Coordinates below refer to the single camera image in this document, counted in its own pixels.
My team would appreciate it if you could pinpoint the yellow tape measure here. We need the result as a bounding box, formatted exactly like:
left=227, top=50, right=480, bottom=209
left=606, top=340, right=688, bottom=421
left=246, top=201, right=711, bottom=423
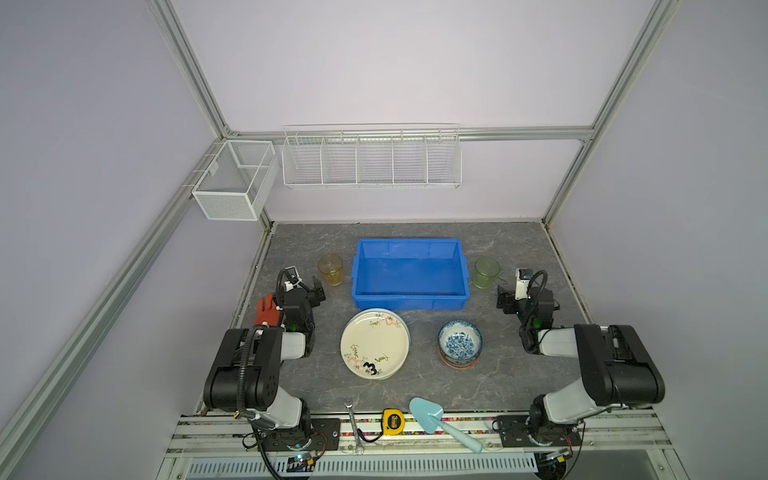
left=381, top=409, right=406, bottom=436

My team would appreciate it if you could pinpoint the silver wrench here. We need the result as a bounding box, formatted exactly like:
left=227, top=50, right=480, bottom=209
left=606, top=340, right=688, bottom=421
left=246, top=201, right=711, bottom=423
left=344, top=401, right=364, bottom=455

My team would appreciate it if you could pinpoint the green glass cup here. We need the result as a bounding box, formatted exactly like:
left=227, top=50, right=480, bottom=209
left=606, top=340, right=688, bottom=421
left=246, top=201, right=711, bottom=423
left=473, top=256, right=501, bottom=289

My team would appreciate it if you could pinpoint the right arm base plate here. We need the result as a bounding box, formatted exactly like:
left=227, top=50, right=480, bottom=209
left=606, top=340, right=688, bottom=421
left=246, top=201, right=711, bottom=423
left=491, top=414, right=582, bottom=448

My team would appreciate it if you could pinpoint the orange work glove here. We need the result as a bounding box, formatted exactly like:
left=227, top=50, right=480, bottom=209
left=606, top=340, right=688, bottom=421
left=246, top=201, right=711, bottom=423
left=254, top=294, right=281, bottom=327

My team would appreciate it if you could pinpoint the teal garden trowel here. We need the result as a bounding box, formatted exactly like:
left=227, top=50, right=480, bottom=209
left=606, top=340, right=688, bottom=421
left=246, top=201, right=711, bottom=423
left=409, top=397, right=483, bottom=454

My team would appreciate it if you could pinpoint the blue floral bowl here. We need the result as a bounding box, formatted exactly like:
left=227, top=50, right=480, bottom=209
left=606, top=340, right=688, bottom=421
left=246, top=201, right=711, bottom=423
left=438, top=320, right=483, bottom=360

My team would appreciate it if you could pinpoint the floral cream plate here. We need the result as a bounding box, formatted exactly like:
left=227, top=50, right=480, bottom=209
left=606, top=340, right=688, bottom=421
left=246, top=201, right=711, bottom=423
left=340, top=308, right=411, bottom=381

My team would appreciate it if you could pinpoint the blue plastic bin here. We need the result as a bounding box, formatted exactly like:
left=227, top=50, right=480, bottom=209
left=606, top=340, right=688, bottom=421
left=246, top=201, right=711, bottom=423
left=351, top=238, right=470, bottom=311

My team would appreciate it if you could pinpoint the white mesh box basket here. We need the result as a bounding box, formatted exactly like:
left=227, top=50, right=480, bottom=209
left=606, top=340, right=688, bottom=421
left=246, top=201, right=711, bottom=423
left=192, top=140, right=279, bottom=221

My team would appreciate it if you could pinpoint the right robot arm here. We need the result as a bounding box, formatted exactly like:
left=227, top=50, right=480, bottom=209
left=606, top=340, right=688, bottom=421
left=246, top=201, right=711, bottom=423
left=496, top=269, right=666, bottom=445

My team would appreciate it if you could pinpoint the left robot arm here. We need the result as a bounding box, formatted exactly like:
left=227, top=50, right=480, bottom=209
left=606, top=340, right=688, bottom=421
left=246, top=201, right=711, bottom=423
left=203, top=266, right=326, bottom=449

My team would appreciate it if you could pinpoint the white wire shelf basket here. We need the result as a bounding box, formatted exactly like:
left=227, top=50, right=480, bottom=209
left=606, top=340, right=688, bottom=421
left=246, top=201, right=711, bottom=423
left=282, top=123, right=463, bottom=189

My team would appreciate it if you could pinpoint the white vent grille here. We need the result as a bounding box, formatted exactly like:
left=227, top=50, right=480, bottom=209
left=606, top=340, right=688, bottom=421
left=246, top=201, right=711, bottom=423
left=186, top=453, right=538, bottom=479

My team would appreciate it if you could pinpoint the red striped bowl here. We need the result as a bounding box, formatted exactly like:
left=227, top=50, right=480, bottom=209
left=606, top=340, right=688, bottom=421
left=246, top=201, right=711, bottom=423
left=439, top=350, right=479, bottom=370

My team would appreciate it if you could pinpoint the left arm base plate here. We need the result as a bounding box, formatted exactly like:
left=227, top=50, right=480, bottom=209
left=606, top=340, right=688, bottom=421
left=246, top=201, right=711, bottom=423
left=259, top=417, right=341, bottom=452

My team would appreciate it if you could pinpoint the amber glass cup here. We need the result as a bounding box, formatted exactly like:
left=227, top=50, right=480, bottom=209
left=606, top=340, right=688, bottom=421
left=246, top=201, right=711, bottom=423
left=317, top=253, right=344, bottom=287

